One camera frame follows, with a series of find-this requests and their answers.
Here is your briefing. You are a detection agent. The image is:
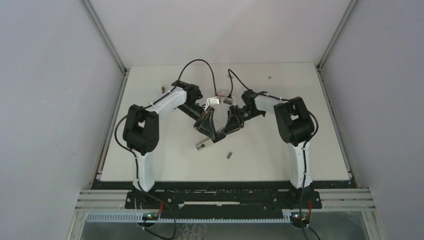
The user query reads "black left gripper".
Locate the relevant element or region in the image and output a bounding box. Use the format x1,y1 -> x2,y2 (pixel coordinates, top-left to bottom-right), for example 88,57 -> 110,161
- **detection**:
177,103 -> 216,141

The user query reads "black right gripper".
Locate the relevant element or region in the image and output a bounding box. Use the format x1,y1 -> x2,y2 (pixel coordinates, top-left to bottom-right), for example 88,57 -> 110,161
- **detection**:
221,106 -> 264,137

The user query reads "black and grey large stapler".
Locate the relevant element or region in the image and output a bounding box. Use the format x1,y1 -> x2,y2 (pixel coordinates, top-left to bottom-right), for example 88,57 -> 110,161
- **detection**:
195,132 -> 227,151

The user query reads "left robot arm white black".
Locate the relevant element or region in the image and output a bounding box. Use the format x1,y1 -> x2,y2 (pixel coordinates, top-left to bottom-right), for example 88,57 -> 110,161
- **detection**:
122,80 -> 225,209

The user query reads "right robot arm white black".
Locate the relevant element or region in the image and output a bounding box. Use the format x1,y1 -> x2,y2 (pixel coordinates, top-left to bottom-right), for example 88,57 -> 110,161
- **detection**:
218,90 -> 316,208

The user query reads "red white staple box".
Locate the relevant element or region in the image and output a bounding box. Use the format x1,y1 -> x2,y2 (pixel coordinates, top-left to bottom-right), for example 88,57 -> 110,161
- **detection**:
216,89 -> 230,98

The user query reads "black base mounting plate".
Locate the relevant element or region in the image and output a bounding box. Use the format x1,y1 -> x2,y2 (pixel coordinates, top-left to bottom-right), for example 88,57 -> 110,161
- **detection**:
91,180 -> 357,219

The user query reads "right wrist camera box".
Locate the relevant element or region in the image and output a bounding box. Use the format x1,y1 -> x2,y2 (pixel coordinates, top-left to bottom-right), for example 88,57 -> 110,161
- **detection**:
223,97 -> 236,106

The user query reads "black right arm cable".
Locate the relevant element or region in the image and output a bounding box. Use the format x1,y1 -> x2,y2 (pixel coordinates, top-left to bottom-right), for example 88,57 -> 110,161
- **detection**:
227,68 -> 320,220

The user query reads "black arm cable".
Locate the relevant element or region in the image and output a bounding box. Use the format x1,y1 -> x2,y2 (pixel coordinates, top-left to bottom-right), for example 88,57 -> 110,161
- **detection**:
227,68 -> 320,220
114,59 -> 220,200

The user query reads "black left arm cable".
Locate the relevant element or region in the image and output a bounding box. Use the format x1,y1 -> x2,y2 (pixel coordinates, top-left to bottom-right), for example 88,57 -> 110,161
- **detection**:
114,59 -> 220,200

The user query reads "aluminium front rail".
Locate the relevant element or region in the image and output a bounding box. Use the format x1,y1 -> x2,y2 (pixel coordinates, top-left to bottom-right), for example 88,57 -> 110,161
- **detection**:
75,188 -> 376,212

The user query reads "aluminium frame corner post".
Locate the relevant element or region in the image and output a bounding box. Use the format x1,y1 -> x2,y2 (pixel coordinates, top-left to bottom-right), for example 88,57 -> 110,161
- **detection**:
79,0 -> 128,75

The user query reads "white cable duct strip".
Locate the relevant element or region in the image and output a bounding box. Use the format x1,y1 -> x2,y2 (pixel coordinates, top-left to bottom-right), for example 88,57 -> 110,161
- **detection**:
86,211 -> 292,224

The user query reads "right aluminium frame post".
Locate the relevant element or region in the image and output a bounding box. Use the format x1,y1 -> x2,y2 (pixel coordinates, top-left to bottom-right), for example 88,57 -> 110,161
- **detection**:
316,0 -> 360,72

